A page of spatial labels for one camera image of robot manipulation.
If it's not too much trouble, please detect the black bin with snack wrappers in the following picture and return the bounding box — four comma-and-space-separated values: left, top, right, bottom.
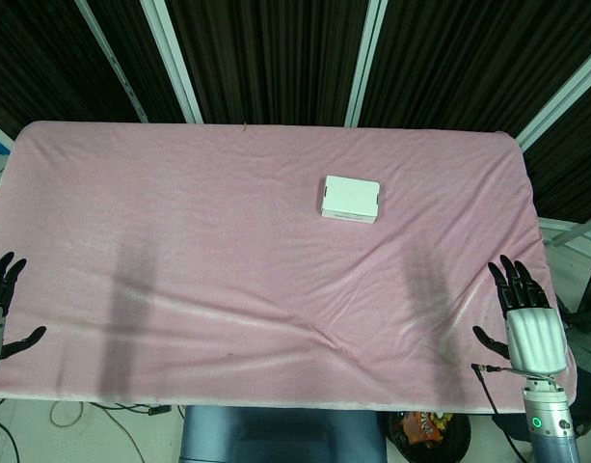
387, 410, 471, 463

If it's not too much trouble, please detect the black floor cable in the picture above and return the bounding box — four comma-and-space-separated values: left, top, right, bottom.
0, 395, 173, 463

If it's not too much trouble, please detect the white box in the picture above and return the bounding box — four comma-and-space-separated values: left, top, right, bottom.
318, 174, 383, 226

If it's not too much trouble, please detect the black curtain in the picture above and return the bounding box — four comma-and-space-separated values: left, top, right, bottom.
0, 0, 591, 223

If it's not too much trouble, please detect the white aluminium frame post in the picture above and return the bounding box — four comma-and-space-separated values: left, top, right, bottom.
344, 0, 389, 128
140, 0, 203, 123
516, 47, 591, 151
74, 0, 148, 123

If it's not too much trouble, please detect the pink table cloth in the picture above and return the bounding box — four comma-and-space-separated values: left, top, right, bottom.
0, 120, 579, 416

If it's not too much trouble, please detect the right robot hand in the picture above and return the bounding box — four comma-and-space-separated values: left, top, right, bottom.
471, 255, 568, 380

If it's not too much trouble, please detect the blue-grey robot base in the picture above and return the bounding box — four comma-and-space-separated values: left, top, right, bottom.
178, 404, 389, 463

